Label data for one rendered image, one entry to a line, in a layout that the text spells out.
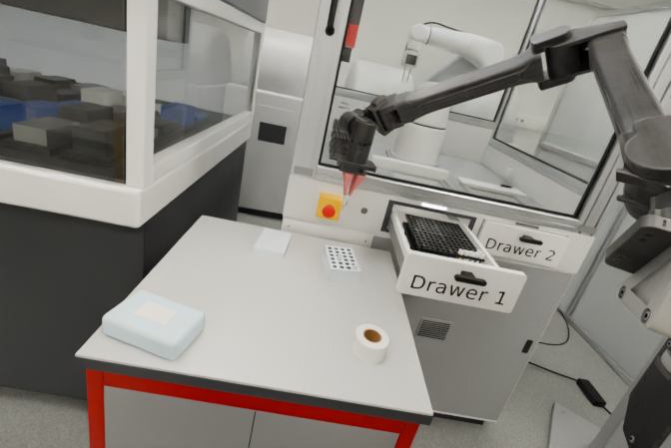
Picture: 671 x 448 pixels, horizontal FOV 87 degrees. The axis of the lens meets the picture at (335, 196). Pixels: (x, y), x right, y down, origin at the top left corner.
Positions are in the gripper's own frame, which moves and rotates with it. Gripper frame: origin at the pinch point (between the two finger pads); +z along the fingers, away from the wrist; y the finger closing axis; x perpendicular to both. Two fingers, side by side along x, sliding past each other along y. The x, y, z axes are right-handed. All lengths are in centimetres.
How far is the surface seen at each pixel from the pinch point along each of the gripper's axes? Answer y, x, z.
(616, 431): -122, 11, 71
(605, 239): -191, -89, 34
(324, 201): 3.8, -11.3, 8.2
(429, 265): -18.6, 20.8, 6.5
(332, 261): 0.7, 6.4, 18.1
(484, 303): -34.7, 23.0, 13.4
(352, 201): -5.8, -14.6, 7.9
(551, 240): -71, -5, 6
